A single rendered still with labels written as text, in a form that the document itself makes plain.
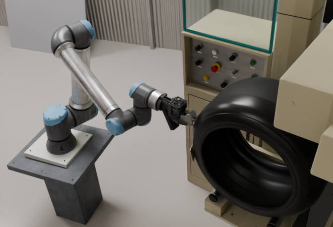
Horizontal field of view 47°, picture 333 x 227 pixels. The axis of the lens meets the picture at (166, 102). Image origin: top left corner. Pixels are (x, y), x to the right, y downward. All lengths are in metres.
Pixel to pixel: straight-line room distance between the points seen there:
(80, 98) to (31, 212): 1.09
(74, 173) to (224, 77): 1.07
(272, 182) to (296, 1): 0.82
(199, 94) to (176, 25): 2.26
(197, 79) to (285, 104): 1.55
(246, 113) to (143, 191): 1.77
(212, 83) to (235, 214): 0.88
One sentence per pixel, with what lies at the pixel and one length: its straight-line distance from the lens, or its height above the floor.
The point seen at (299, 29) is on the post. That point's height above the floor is 1.61.
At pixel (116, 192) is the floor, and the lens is 3.06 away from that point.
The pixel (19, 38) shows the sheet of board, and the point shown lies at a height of 0.13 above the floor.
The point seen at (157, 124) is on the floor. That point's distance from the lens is 3.59.
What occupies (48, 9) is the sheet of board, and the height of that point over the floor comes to 0.54.
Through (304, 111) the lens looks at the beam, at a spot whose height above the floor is 1.72.
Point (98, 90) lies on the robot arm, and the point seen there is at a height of 1.25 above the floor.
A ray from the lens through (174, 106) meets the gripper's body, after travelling 1.68.
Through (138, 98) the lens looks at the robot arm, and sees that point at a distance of 1.80.
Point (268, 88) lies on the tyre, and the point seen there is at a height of 1.45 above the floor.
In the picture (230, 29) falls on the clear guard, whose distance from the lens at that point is 2.14.
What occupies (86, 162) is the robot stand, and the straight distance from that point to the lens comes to 2.46.
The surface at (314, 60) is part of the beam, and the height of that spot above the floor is 1.78.
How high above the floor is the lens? 2.27
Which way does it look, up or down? 36 degrees down
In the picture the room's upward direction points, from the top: 4 degrees counter-clockwise
